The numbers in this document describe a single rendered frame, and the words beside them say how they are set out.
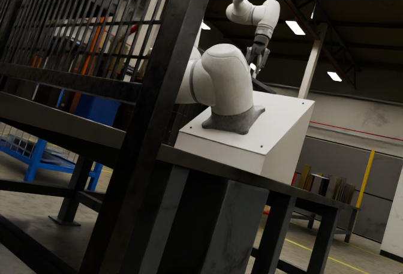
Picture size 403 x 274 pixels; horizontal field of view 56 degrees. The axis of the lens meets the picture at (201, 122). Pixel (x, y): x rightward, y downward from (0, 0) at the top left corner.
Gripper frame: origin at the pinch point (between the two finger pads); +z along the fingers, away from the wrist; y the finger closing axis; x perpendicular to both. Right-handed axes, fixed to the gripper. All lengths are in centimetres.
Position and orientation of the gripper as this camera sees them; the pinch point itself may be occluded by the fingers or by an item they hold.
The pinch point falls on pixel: (250, 73)
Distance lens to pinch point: 205.4
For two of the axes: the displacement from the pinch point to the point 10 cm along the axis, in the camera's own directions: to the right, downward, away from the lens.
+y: 8.0, 2.0, -5.7
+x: 5.2, 2.4, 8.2
